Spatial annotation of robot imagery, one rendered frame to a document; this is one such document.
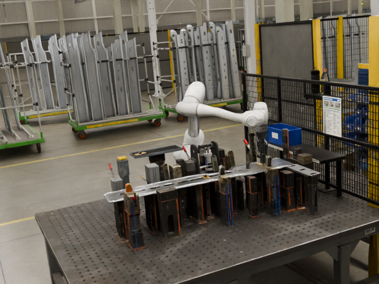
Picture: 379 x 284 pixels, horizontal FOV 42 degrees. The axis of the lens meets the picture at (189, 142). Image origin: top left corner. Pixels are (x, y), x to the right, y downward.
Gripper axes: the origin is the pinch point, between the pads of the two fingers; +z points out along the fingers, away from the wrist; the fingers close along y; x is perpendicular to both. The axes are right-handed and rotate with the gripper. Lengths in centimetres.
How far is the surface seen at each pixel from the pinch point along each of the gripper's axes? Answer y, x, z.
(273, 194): 23.2, -6.4, 19.7
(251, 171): 8.8, -14.6, 5.0
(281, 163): 5.2, 12.5, 5.0
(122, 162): -30, -97, -8
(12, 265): -156, -180, 105
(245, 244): 52, -46, 35
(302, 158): 14.6, 23.7, 1.1
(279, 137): -32.4, 35.5, -4.7
